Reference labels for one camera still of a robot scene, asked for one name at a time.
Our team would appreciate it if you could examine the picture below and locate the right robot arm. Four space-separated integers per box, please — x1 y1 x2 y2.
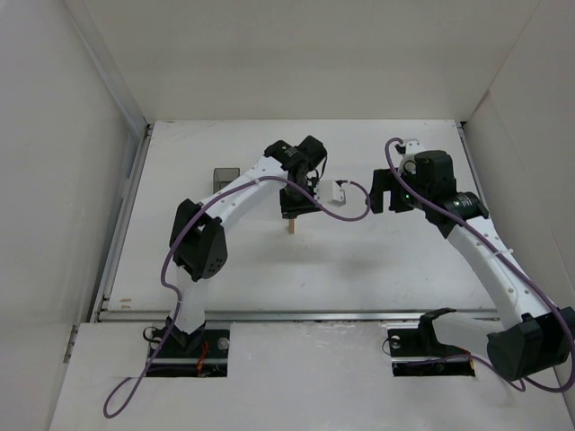
369 150 574 381

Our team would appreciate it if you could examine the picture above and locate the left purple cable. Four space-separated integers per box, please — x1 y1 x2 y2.
102 176 372 419

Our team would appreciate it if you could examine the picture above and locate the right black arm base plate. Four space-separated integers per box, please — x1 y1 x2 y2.
385 327 475 377

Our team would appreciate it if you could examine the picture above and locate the aluminium left rail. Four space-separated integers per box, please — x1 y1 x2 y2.
83 124 154 323

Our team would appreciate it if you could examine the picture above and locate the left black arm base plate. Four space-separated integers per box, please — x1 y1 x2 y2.
146 328 230 378

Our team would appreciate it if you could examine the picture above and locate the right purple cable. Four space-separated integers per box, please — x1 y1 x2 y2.
385 136 575 392

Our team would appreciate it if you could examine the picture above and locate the purple cable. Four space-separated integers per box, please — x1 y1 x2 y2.
102 176 372 419
385 136 575 392

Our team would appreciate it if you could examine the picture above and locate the aluminium front rail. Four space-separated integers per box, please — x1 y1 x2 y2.
96 309 525 322

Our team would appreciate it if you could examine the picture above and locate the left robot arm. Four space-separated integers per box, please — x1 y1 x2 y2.
166 136 327 352

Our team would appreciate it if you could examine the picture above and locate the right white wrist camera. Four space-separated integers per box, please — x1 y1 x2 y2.
395 138 427 164

